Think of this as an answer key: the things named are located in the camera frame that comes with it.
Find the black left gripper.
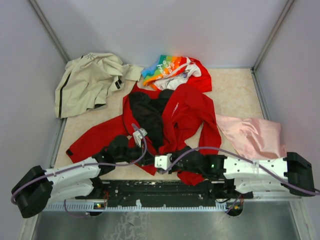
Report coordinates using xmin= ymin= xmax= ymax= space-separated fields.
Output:
xmin=115 ymin=140 xmax=157 ymax=167

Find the red jacket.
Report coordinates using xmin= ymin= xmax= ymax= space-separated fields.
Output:
xmin=65 ymin=83 xmax=223 ymax=186

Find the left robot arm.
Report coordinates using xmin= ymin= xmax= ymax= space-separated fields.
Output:
xmin=11 ymin=135 xmax=154 ymax=219

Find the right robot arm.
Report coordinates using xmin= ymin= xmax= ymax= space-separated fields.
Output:
xmin=166 ymin=146 xmax=320 ymax=198

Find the beige jacket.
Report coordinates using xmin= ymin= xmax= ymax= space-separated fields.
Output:
xmin=54 ymin=52 xmax=144 ymax=119

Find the pink satin cloth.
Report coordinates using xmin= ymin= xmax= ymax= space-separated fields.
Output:
xmin=216 ymin=115 xmax=287 ymax=160

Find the rainbow white red garment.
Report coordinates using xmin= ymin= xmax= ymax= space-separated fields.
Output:
xmin=141 ymin=55 xmax=213 ymax=93

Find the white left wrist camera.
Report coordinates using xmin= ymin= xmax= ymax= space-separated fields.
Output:
xmin=132 ymin=128 xmax=147 ymax=147

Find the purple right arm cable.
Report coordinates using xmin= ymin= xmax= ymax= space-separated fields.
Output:
xmin=157 ymin=146 xmax=320 ymax=216

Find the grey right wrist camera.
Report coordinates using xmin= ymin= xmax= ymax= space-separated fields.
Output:
xmin=154 ymin=153 xmax=172 ymax=170

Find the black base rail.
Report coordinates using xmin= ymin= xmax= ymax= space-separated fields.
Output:
xmin=76 ymin=180 xmax=240 ymax=208

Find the white slotted cable duct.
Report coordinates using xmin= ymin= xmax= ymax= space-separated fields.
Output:
xmin=39 ymin=199 xmax=232 ymax=213

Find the right aluminium frame post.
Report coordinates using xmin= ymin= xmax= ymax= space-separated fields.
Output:
xmin=251 ymin=0 xmax=296 ymax=74

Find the aluminium frame post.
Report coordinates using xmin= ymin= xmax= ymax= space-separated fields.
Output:
xmin=251 ymin=0 xmax=296 ymax=74
xmin=27 ymin=0 xmax=70 ymax=64

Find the left aluminium frame post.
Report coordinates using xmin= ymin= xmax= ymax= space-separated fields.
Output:
xmin=27 ymin=0 xmax=70 ymax=64

